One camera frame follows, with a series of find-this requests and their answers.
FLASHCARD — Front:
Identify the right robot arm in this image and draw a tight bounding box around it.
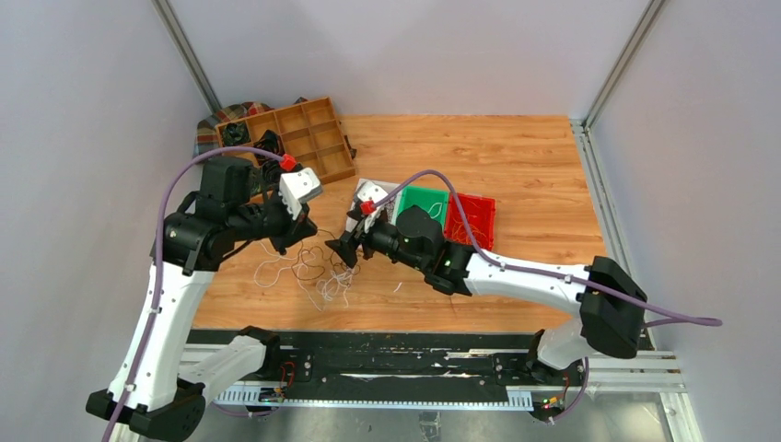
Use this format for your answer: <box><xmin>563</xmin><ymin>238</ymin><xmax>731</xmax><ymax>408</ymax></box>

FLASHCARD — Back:
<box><xmin>326</xmin><ymin>206</ymin><xmax>647</xmax><ymax>384</ymax></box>

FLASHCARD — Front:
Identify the cable bundle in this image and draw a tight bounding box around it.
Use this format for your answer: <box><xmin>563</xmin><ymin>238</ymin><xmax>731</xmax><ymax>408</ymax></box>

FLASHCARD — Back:
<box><xmin>296</xmin><ymin>262</ymin><xmax>361</xmax><ymax>313</ymax></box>

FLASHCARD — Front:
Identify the green plastic bin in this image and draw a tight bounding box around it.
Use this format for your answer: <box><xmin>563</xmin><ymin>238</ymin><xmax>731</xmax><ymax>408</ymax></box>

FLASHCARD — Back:
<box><xmin>397</xmin><ymin>185</ymin><xmax>449</xmax><ymax>229</ymax></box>

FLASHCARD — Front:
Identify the white plastic bin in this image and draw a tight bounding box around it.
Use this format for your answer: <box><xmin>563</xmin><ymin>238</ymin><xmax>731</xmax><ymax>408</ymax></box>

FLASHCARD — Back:
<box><xmin>347</xmin><ymin>178</ymin><xmax>402</xmax><ymax>225</ymax></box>

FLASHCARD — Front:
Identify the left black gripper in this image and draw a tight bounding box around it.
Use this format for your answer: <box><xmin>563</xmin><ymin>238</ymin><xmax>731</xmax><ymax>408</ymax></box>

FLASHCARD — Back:
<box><xmin>230</xmin><ymin>184</ymin><xmax>319</xmax><ymax>254</ymax></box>

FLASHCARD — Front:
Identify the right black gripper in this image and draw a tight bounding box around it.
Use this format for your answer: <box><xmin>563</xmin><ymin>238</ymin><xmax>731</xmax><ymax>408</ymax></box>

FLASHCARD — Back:
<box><xmin>326</xmin><ymin>210</ymin><xmax>427</xmax><ymax>273</ymax></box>

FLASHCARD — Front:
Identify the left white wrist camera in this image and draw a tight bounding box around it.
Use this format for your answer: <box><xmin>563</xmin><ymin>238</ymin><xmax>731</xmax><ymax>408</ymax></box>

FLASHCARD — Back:
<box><xmin>279</xmin><ymin>168</ymin><xmax>323</xmax><ymax>219</ymax></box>

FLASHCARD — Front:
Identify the black coiled strap two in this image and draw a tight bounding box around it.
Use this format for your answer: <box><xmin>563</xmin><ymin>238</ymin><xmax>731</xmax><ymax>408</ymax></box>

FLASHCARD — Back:
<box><xmin>253</xmin><ymin>129</ymin><xmax>286</xmax><ymax>166</ymax></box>

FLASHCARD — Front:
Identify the black coiled strap one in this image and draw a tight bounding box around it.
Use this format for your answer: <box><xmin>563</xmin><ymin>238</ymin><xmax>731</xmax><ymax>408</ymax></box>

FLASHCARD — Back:
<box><xmin>220</xmin><ymin>122</ymin><xmax>251</xmax><ymax>146</ymax></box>

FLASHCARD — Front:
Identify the plaid cloth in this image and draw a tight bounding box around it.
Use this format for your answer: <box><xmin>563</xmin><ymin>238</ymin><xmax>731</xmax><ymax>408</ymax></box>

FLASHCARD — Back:
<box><xmin>195</xmin><ymin>101</ymin><xmax>276</xmax><ymax>155</ymax></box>

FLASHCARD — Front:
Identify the orange cable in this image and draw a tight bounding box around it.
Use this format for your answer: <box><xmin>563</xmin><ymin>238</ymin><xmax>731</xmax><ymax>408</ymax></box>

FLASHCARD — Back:
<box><xmin>451</xmin><ymin>204</ymin><xmax>493</xmax><ymax>250</ymax></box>

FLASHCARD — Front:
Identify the red plastic bin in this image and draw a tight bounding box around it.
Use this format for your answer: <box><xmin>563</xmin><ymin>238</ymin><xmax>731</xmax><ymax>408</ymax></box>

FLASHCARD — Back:
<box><xmin>444</xmin><ymin>193</ymin><xmax>495</xmax><ymax>250</ymax></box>

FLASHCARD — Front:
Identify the wooden compartment tray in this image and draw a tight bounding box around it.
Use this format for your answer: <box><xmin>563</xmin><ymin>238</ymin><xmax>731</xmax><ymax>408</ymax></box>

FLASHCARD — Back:
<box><xmin>216</xmin><ymin>97</ymin><xmax>356</xmax><ymax>184</ymax></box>

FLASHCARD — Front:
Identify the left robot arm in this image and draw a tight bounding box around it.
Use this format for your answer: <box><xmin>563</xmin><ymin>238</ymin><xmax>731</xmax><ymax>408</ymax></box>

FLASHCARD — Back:
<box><xmin>86</xmin><ymin>155</ymin><xmax>322</xmax><ymax>441</ymax></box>

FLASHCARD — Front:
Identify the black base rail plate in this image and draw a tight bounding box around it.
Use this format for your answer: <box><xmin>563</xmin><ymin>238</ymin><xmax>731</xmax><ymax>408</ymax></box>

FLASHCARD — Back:
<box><xmin>223</xmin><ymin>330</ymin><xmax>589</xmax><ymax>404</ymax></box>

